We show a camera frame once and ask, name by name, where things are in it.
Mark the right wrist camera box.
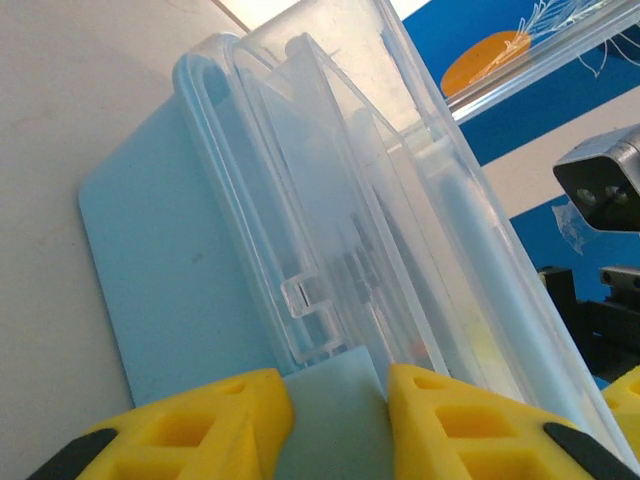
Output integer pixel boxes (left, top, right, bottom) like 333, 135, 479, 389
552, 124, 640, 233

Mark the aluminium corner post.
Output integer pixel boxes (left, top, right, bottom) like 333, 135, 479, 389
444, 0, 640, 126

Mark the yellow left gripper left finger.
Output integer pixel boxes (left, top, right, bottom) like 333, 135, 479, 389
27, 367, 296, 480

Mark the blue tool box clear lid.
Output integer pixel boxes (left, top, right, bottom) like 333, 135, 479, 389
77, 0, 636, 480

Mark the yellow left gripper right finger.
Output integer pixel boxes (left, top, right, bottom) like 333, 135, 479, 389
387, 362, 640, 480

